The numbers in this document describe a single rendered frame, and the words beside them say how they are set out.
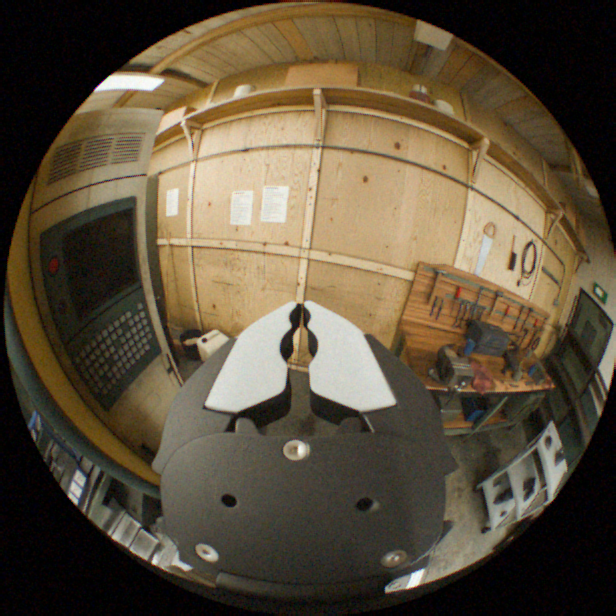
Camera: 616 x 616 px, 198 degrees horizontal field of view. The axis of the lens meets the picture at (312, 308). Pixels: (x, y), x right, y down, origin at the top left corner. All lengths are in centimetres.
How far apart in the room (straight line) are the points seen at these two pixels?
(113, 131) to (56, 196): 29
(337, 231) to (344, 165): 52
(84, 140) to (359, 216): 168
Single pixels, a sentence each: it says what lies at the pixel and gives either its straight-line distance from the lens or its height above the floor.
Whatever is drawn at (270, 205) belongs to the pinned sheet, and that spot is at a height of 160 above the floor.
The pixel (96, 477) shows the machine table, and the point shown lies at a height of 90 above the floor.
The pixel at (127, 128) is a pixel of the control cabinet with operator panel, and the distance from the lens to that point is 90.
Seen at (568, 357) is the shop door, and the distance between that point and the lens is 377.
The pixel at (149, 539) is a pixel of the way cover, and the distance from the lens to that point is 120.
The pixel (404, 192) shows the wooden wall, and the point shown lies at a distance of 158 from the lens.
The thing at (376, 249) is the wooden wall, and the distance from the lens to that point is 156.
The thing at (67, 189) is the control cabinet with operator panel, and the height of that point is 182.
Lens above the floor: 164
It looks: 29 degrees down
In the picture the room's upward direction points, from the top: 8 degrees clockwise
